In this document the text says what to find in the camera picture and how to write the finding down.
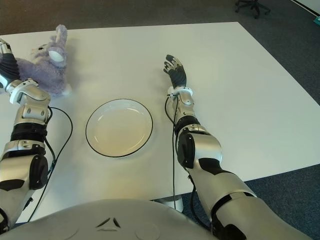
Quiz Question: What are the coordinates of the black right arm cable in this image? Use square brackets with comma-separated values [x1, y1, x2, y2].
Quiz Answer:
[164, 96, 177, 208]

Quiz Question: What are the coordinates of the white table leg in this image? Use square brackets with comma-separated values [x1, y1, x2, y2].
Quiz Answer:
[149, 194, 185, 214]

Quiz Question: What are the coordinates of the silver robot torso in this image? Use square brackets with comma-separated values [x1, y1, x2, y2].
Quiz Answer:
[0, 198, 216, 240]

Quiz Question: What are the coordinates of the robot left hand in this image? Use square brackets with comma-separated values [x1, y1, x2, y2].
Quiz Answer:
[0, 37, 21, 94]

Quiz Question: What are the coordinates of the black office chair base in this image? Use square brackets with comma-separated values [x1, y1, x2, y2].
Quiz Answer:
[234, 0, 272, 20]

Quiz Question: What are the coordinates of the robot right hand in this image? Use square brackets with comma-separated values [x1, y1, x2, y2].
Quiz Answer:
[163, 54, 188, 88]

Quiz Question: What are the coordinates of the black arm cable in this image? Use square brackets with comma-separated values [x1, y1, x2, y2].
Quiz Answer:
[164, 96, 177, 208]
[26, 106, 74, 223]

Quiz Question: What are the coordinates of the white plate black rim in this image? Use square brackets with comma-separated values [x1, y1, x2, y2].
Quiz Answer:
[85, 98, 154, 158]

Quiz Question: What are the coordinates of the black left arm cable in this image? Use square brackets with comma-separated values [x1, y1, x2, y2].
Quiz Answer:
[26, 106, 74, 223]

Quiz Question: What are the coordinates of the purple plush bunny doll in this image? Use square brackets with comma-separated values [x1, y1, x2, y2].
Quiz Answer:
[0, 24, 74, 98]

